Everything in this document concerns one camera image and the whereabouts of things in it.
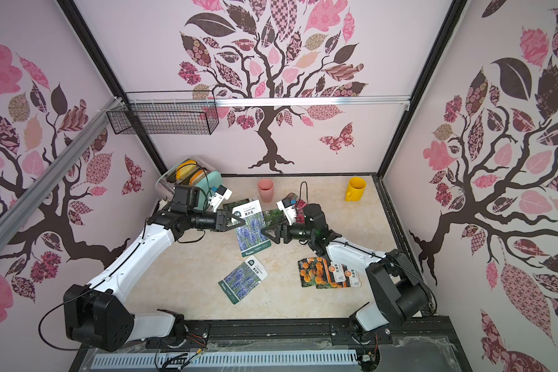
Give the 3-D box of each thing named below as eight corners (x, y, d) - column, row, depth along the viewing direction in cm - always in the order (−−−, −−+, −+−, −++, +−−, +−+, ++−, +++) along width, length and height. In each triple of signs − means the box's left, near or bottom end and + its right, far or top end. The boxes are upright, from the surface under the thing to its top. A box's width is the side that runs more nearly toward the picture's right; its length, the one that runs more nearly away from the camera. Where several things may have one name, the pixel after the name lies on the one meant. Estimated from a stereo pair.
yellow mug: (345, 204, 110) (349, 192, 104) (342, 188, 117) (345, 177, 110) (364, 204, 110) (369, 192, 104) (359, 188, 117) (364, 177, 110)
